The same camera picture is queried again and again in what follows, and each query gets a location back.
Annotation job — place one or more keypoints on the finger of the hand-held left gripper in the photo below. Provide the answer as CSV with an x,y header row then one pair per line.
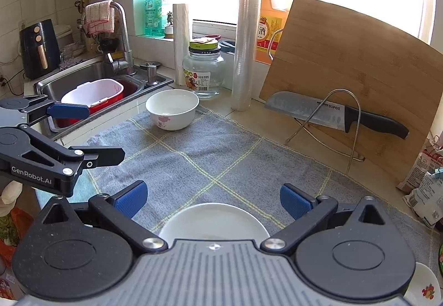
x,y
103,156
69,111

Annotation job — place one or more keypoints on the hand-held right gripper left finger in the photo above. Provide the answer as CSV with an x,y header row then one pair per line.
x,y
133,198

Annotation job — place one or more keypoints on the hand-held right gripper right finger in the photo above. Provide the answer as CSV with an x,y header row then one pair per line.
x,y
294,202

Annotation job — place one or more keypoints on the white bowl with pink flowers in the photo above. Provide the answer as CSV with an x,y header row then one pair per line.
x,y
172,109
214,219

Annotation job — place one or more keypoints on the white plate with fruit print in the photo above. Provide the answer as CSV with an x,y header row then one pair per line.
x,y
424,288

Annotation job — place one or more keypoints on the person's left hand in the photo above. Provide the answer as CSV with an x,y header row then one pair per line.
x,y
10,193

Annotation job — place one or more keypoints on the stainless steel sink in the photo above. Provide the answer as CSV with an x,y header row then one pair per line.
x,y
83,74

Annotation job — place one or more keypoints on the orange plastic bag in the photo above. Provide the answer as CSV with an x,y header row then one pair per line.
x,y
15,223

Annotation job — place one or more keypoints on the red plastic basin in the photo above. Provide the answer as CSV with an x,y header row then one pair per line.
x,y
133,88

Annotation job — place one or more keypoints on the black air fryer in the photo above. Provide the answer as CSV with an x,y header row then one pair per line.
x,y
38,50

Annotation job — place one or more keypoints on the grey checked dish towel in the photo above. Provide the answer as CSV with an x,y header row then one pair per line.
x,y
225,153

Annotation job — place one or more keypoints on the metal sink soap dispenser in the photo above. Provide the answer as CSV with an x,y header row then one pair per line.
x,y
150,72

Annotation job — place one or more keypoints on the steel kitchen faucet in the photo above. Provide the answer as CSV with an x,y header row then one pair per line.
x,y
124,39

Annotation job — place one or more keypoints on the pink checked dishcloth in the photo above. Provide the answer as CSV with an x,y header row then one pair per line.
x,y
99,17

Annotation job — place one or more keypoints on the glass jar with green lid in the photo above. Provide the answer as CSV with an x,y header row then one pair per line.
x,y
204,74

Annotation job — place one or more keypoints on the white and orange food bag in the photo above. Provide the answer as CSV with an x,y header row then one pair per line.
x,y
420,167

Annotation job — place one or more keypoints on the green dish soap bottle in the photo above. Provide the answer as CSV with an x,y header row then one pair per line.
x,y
154,12

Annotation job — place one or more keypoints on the white printed food bag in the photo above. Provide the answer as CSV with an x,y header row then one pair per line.
x,y
427,202

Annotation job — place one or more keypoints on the small potted plant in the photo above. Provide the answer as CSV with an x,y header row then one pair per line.
x,y
169,22

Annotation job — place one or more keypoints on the bamboo cutting board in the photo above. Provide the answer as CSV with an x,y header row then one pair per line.
x,y
346,57

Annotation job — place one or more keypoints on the metal binder clip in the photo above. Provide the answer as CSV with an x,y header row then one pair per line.
x,y
436,142

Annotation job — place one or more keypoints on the clear plastic wrap roll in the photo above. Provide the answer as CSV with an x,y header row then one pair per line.
x,y
246,50

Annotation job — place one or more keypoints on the blue plastic container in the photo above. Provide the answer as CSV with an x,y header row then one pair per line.
x,y
227,46

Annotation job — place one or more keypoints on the yellow cooking wine jug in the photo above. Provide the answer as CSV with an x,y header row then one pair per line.
x,y
271,26

